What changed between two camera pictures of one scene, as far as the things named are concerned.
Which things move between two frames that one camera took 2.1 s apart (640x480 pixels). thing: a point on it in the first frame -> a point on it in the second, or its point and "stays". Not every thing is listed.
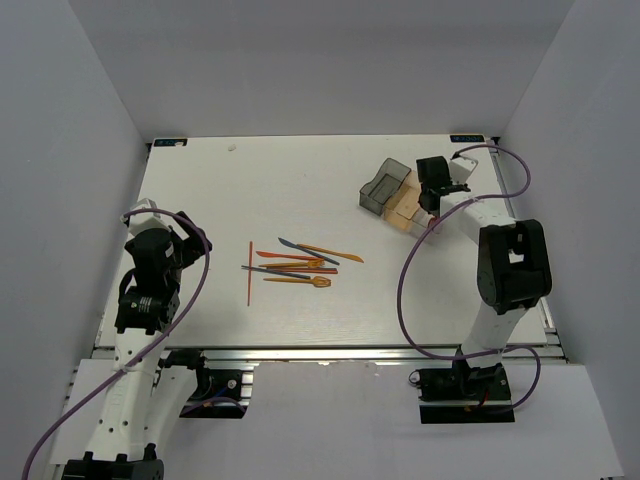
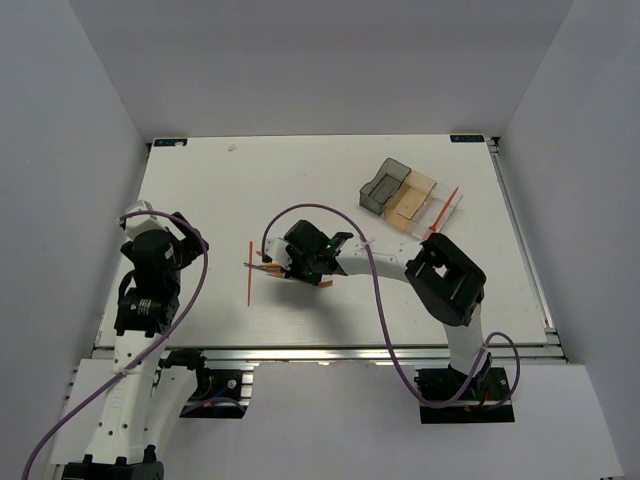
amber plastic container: [401, 208] stays
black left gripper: [193, 246] stays
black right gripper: [453, 184] -> [293, 274]
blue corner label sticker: [466, 138] stays
